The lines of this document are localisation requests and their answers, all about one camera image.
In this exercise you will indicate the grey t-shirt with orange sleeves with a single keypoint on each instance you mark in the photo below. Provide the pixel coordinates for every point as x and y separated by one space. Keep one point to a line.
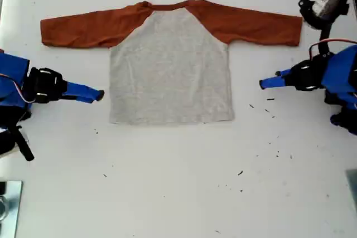
170 68

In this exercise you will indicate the black camera stalk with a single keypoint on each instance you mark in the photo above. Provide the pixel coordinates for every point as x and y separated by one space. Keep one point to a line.
325 33
25 148

